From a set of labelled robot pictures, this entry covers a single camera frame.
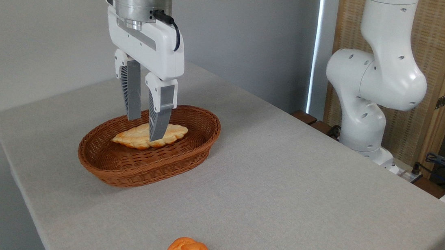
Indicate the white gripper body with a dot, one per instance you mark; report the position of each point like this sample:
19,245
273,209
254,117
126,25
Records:
160,51

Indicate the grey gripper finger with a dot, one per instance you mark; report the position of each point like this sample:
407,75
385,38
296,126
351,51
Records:
161,115
132,92

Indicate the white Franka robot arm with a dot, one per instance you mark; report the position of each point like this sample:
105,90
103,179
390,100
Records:
390,76

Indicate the flat golden bread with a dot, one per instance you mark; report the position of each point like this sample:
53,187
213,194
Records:
133,137

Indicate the brown wicker basket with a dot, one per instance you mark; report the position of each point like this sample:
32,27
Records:
140,170

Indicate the grey tablecloth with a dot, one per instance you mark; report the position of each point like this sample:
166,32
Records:
281,188

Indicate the wooden rattan folding screen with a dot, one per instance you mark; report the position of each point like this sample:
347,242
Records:
443,40

